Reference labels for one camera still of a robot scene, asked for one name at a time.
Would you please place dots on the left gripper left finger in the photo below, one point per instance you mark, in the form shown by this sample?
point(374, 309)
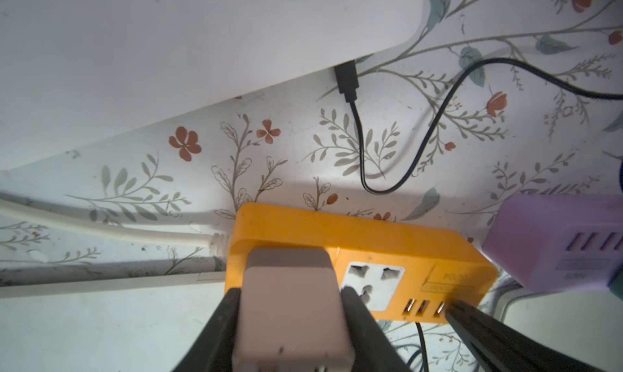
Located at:
point(213, 348)

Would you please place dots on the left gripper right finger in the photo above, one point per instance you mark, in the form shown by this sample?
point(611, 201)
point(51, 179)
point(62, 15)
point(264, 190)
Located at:
point(373, 351)

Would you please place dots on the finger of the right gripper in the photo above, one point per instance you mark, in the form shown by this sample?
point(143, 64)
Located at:
point(496, 347)

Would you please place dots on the white laptop front left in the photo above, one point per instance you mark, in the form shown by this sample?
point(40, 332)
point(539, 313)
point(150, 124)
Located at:
point(133, 324)

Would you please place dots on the white laptop with red logo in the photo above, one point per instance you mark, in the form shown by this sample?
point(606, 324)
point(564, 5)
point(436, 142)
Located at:
point(74, 72)

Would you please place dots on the orange power strip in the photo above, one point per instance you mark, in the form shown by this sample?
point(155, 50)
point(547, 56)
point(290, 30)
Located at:
point(403, 272)

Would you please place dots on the purple power strip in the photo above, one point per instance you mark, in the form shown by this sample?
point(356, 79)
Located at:
point(558, 243)

